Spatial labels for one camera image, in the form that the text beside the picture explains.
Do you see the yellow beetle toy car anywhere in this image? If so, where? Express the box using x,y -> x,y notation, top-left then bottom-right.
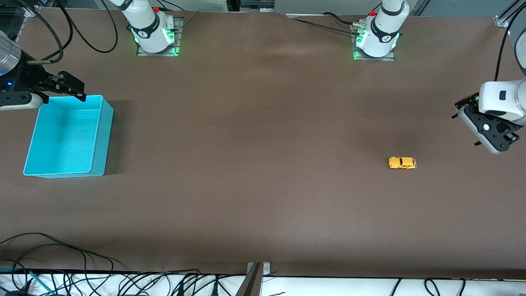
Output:
388,156 -> 417,170

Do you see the black base cable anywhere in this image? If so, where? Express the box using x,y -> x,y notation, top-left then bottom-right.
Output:
322,12 -> 362,28
293,18 -> 356,35

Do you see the turquoise plastic bin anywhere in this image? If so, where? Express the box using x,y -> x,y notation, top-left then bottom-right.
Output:
23,95 -> 114,178

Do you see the dark equipment with aluminium rail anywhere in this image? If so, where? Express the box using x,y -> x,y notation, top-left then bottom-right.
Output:
226,0 -> 276,13

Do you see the dark framed panel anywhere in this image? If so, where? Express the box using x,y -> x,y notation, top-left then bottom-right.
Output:
0,0 -> 42,20

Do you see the thick black cable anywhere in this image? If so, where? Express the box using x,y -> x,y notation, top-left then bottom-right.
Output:
23,0 -> 65,65

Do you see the black cable on table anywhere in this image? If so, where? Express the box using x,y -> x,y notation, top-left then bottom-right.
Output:
0,243 -> 89,273
0,232 -> 125,270

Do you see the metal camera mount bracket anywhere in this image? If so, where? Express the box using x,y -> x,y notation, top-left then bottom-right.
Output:
235,261 -> 272,296

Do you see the teal cable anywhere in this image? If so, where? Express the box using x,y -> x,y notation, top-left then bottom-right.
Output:
0,268 -> 56,295

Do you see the thin black looped cable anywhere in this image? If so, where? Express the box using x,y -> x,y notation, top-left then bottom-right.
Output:
55,0 -> 120,54

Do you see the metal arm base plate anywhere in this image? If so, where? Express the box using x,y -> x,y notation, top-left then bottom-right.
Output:
353,23 -> 396,62
136,18 -> 184,57

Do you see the aluminium frame profile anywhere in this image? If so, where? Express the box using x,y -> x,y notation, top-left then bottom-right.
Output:
494,0 -> 526,28

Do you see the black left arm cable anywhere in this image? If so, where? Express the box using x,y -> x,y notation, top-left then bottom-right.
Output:
493,23 -> 516,81

